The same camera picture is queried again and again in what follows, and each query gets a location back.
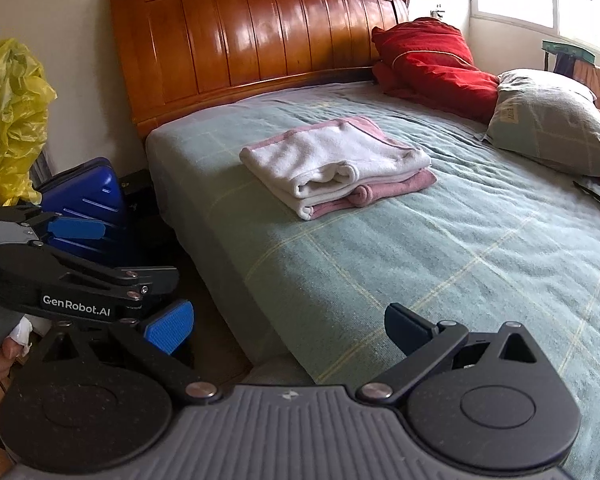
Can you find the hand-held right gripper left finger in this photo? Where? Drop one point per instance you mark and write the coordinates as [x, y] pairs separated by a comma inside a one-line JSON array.
[[170, 330]]

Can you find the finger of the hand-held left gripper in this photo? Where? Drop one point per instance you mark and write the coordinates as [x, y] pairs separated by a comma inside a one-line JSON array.
[[145, 275], [75, 228]]

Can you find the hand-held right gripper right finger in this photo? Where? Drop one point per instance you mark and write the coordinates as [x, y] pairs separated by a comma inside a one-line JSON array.
[[405, 327]]

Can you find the pink and white sweater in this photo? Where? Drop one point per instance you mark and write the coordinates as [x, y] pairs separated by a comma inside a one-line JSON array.
[[340, 165]]

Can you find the person's left hand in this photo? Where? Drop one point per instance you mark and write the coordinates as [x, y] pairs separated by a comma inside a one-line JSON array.
[[5, 350]]

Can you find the blue suitcase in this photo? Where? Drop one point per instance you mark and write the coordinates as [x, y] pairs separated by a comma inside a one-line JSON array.
[[85, 200]]

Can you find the green plaid bed blanket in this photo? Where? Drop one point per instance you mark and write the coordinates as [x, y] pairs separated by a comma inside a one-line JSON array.
[[430, 240]]

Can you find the yellow plastic bag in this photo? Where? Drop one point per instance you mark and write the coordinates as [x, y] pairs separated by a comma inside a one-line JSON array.
[[10, 120]]

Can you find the wooden headboard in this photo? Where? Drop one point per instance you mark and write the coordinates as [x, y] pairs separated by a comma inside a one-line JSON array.
[[250, 45]]

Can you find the grey green pillow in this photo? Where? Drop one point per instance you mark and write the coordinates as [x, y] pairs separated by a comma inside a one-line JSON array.
[[555, 120]]

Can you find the red pillow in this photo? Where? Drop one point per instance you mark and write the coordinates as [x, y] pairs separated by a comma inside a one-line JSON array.
[[430, 70]]

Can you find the white wall socket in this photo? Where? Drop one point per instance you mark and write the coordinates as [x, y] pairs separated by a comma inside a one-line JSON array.
[[438, 11]]

